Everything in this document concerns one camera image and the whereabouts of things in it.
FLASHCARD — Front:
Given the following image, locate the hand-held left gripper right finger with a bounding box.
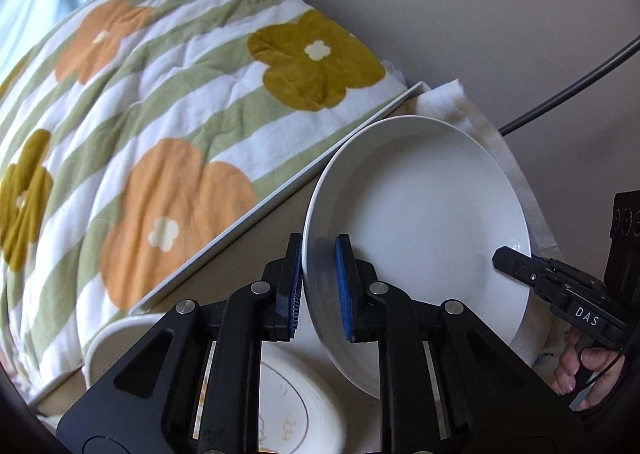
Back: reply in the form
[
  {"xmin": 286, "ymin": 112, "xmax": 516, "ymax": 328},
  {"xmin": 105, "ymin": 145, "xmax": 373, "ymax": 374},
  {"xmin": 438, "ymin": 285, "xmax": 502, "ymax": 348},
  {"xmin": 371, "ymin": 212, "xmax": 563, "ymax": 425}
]
[{"xmin": 334, "ymin": 234, "xmax": 588, "ymax": 454}]

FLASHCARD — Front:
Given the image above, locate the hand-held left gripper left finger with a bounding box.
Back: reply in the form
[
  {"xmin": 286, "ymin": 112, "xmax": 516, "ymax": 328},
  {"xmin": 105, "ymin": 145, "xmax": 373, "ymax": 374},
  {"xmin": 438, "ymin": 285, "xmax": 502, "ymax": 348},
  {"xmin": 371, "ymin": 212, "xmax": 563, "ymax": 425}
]
[{"xmin": 56, "ymin": 233, "xmax": 304, "ymax": 454}]

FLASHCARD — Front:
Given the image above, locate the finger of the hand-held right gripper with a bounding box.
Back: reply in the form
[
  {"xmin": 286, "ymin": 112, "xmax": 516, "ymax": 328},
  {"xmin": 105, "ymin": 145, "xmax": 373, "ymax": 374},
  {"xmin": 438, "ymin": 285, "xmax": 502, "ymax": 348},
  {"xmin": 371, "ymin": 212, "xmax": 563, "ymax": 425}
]
[{"xmin": 492, "ymin": 246, "xmax": 568, "ymax": 307}]

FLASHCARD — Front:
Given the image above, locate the white shallow bowl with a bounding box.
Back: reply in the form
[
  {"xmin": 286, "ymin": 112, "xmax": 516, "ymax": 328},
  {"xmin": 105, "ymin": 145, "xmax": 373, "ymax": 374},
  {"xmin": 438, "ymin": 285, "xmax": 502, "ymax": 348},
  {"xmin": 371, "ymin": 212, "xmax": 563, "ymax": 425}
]
[{"xmin": 303, "ymin": 115, "xmax": 532, "ymax": 400}]

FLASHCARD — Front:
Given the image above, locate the white thick-rimmed bowl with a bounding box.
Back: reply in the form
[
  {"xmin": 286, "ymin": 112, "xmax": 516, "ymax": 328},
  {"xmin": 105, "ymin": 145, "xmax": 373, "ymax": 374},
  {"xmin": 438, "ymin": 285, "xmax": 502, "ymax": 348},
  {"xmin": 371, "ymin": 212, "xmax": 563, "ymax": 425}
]
[{"xmin": 82, "ymin": 311, "xmax": 171, "ymax": 390}]

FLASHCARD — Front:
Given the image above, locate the person's right hand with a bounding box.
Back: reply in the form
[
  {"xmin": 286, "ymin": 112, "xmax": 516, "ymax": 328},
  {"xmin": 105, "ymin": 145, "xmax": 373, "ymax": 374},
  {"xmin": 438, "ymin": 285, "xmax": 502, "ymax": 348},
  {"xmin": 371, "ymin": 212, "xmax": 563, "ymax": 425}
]
[{"xmin": 551, "ymin": 329, "xmax": 626, "ymax": 397}]

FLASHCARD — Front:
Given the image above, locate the patterned white plate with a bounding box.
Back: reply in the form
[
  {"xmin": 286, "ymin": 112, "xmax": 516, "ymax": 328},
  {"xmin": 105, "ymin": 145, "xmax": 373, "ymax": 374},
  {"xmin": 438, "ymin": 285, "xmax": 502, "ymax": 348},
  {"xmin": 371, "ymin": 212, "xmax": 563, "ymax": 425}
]
[{"xmin": 200, "ymin": 341, "xmax": 346, "ymax": 454}]

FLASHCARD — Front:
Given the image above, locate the white patterned tablecloth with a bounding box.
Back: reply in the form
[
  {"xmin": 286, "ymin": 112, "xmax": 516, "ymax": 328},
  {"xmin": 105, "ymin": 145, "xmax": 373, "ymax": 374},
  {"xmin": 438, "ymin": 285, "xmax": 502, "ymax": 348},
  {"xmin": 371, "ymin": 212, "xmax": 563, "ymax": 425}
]
[{"xmin": 412, "ymin": 79, "xmax": 568, "ymax": 397}]

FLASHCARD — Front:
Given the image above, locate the floral striped blanket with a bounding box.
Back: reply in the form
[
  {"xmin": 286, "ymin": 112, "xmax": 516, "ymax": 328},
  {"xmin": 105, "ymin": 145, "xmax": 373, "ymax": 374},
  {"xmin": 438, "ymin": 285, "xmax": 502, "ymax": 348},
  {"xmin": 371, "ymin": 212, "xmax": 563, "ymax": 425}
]
[{"xmin": 0, "ymin": 0, "xmax": 408, "ymax": 380}]

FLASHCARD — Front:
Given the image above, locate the black cable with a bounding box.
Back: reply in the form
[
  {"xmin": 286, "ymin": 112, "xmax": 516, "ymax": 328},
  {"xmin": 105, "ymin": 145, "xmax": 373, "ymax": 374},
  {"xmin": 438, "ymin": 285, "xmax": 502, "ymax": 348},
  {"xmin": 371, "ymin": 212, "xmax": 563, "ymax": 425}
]
[{"xmin": 500, "ymin": 36, "xmax": 640, "ymax": 135}]

